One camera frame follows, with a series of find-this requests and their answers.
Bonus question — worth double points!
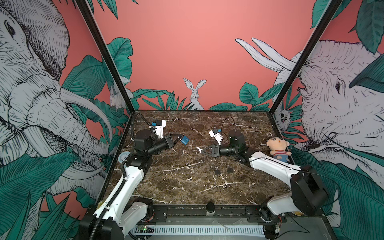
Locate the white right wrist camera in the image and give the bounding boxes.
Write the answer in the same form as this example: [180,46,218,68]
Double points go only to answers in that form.
[209,129,223,146]

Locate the plush doll striped shirt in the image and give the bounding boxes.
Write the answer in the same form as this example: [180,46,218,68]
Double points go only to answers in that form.
[267,137,292,163]

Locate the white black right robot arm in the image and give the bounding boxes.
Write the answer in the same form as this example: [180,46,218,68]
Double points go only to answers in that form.
[200,130,329,222]

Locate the black left corner frame post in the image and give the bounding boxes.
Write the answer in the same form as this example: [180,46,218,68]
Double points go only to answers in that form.
[75,0,136,114]

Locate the blue padlock with keys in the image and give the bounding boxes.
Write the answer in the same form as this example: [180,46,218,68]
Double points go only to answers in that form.
[178,135,190,145]

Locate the black knob on rail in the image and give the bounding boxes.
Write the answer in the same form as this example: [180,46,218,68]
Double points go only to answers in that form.
[205,202,216,216]

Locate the green circuit board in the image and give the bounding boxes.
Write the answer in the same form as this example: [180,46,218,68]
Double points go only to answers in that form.
[135,225,155,235]

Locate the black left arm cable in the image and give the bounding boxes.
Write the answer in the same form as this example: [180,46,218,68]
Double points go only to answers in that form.
[130,112,152,142]

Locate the black corner frame post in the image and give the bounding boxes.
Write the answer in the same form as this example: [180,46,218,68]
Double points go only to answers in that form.
[269,0,343,115]
[75,0,136,114]

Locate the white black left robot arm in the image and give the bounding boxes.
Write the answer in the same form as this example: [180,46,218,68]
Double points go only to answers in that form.
[75,128,189,240]

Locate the black right corner frame post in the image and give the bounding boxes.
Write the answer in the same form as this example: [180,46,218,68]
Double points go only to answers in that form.
[269,0,343,115]

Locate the small black padlock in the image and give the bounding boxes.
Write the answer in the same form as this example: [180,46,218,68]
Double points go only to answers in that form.
[214,167,221,176]
[227,165,234,174]

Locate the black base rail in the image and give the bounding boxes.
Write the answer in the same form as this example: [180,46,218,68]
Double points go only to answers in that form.
[149,205,287,225]

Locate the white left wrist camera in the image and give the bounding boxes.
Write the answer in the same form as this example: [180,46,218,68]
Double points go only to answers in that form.
[150,120,166,139]

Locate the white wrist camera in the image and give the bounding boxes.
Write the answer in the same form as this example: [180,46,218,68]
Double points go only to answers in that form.
[150,120,166,139]
[209,129,223,146]

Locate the small teal alarm clock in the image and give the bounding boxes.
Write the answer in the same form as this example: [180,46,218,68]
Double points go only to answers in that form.
[118,151,131,164]

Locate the white ventilated strip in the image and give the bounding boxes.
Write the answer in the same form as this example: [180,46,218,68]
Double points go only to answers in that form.
[131,225,265,237]

